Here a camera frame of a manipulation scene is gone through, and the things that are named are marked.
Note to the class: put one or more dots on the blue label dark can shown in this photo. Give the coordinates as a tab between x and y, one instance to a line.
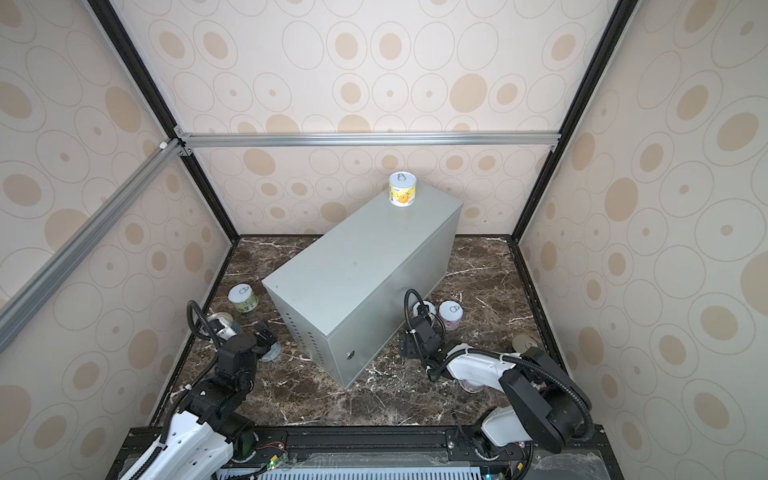
223	325

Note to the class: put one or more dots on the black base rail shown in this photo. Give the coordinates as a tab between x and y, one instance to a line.
403	452

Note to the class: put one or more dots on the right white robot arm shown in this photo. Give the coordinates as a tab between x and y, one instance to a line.
546	408

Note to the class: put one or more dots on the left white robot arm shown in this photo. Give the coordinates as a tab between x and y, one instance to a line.
203	430

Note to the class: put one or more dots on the green label can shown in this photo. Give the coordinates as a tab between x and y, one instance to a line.
243	298

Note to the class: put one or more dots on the silver left side rail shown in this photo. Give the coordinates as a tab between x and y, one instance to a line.
33	295

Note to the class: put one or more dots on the light blue bear can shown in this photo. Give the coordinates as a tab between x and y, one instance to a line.
273	353

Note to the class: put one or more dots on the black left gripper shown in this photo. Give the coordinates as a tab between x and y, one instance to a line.
264	344

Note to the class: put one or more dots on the orange white label can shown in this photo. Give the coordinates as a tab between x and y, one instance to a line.
421	308

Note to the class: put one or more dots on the yellow fruit label can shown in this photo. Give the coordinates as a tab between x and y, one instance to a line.
402	188

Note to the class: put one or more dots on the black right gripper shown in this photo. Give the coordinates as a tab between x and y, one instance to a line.
406	348

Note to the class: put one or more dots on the black corner frame post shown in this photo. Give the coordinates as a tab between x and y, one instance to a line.
606	46
107	16

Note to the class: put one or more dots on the black corner frame post left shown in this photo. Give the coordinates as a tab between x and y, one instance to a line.
107	16

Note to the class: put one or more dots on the grey metal cabinet box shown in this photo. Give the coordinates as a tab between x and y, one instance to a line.
342	297

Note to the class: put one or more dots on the pink label can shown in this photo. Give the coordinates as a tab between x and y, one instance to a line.
451	314

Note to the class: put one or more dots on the silver horizontal back rail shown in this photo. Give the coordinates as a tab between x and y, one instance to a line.
359	139

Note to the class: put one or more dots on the black corner frame post right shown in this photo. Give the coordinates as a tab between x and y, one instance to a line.
606	46

